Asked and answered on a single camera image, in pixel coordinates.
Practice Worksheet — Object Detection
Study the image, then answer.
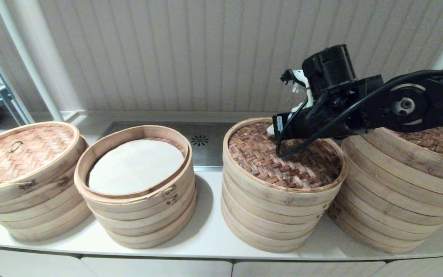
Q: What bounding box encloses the white round liner paper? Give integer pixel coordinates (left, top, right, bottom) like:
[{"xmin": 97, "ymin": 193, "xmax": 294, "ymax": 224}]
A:
[{"xmin": 89, "ymin": 139, "xmax": 185, "ymax": 195}]

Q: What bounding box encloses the stainless steel drain plate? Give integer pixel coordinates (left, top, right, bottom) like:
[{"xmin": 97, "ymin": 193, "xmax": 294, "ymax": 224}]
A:
[{"xmin": 99, "ymin": 122, "xmax": 237, "ymax": 172}]

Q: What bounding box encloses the beige cabinet door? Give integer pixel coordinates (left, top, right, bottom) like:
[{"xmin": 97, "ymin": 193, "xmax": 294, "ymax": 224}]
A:
[
  {"xmin": 232, "ymin": 262, "xmax": 385, "ymax": 277},
  {"xmin": 81, "ymin": 259, "xmax": 233, "ymax": 277},
  {"xmin": 0, "ymin": 248, "xmax": 85, "ymax": 277},
  {"xmin": 370, "ymin": 255, "xmax": 443, "ymax": 277}
]

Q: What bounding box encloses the thin black cable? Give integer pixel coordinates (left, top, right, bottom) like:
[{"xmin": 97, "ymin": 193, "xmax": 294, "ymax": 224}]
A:
[{"xmin": 275, "ymin": 69, "xmax": 443, "ymax": 160}]

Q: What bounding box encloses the grey metal rack frame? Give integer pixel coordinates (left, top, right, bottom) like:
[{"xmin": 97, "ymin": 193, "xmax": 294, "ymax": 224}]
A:
[{"xmin": 0, "ymin": 32, "xmax": 34, "ymax": 126}]

